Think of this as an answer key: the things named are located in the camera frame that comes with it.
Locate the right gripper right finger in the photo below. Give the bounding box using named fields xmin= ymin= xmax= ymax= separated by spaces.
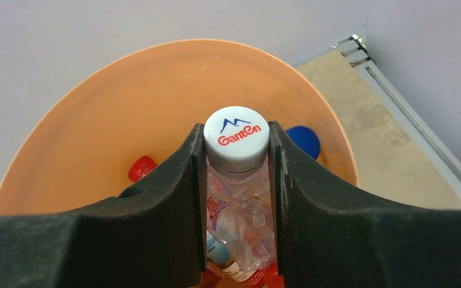
xmin=269 ymin=121 xmax=461 ymax=287

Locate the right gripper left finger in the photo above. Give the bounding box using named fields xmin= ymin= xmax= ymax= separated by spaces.
xmin=0 ymin=124 xmax=206 ymax=287

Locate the large red label bottle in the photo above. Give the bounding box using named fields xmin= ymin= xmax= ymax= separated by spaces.
xmin=128 ymin=155 xmax=158 ymax=183

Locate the clear crushed water bottle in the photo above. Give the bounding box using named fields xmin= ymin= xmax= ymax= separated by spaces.
xmin=206 ymin=232 xmax=254 ymax=283

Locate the small blue label bottle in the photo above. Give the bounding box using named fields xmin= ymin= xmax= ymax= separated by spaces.
xmin=203 ymin=106 xmax=277 ymax=272

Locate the Pepsi bottle blue label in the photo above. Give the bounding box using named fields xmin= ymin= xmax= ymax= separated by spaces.
xmin=286 ymin=125 xmax=321 ymax=160

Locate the brown bottle red cap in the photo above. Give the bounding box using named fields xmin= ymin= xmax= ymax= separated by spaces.
xmin=198 ymin=262 xmax=285 ymax=287

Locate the orange plastic bin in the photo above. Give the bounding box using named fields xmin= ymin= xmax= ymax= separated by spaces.
xmin=0 ymin=40 xmax=359 ymax=215

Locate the aluminium frame rail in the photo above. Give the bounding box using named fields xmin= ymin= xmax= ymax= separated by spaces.
xmin=332 ymin=33 xmax=461 ymax=200

